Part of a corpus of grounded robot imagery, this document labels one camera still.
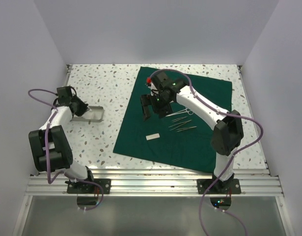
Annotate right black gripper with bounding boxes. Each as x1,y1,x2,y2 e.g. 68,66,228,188
141,92,173,121

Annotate short tweezers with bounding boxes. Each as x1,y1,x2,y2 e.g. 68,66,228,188
171,116,187,122

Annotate white strip packet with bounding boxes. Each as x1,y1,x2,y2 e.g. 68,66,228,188
146,133,160,141

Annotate long tweezers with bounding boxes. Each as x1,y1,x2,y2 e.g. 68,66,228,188
176,126,197,132
169,120,191,130

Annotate silver hemostat forceps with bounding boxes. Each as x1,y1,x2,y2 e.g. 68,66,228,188
166,108,193,117

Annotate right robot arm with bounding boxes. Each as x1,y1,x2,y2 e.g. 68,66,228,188
140,69,244,193

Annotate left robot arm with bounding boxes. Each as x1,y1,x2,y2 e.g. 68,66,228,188
28,86,96,193

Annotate green surgical drape cloth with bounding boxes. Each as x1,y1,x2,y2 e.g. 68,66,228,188
113,66,234,175

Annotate metal instrument tray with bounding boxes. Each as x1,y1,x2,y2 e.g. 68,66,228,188
71,106,105,122

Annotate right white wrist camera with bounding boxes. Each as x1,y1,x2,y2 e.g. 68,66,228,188
146,77,158,92

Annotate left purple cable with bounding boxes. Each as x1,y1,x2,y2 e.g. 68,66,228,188
27,88,105,211

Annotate purple cable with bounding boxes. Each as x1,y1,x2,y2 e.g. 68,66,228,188
150,69,265,236
27,88,105,211

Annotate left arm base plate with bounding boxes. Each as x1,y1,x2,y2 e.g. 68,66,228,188
65,178,111,194

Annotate aluminium rail frame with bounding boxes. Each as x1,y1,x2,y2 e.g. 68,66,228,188
27,64,283,197

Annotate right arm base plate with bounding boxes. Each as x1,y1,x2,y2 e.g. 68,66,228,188
196,178,242,195

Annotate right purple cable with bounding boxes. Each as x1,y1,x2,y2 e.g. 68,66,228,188
150,69,265,236

